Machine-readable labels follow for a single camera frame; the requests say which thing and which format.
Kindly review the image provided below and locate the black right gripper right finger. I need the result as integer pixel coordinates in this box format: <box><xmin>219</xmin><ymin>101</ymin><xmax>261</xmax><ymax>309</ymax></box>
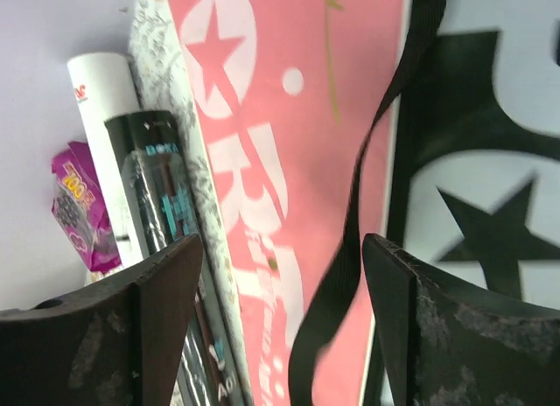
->
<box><xmin>362</xmin><ymin>234</ymin><xmax>559</xmax><ymax>405</ymax></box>

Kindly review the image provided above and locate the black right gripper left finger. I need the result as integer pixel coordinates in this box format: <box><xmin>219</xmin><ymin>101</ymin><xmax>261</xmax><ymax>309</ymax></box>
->
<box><xmin>1</xmin><ymin>235</ymin><xmax>202</xmax><ymax>405</ymax></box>

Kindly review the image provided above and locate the black racket cover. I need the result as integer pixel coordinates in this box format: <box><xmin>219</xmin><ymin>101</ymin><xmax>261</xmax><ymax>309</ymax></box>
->
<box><xmin>288</xmin><ymin>0</ymin><xmax>559</xmax><ymax>405</ymax></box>

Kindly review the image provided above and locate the black shuttlecock tube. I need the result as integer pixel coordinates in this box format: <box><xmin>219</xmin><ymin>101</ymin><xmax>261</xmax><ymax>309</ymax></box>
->
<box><xmin>105</xmin><ymin>110</ymin><xmax>247</xmax><ymax>406</ymax></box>

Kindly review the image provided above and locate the white shuttlecock tube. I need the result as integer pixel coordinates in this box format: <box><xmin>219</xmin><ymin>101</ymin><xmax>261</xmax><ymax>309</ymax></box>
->
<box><xmin>67</xmin><ymin>52</ymin><xmax>144</xmax><ymax>267</ymax></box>

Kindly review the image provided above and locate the pink racket cover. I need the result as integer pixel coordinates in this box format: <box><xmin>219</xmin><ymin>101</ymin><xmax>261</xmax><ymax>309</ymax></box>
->
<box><xmin>168</xmin><ymin>0</ymin><xmax>409</xmax><ymax>405</ymax></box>

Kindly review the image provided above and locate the purple snack packet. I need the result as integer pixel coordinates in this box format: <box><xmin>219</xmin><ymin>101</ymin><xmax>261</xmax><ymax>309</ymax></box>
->
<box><xmin>51</xmin><ymin>141</ymin><xmax>121</xmax><ymax>273</ymax></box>

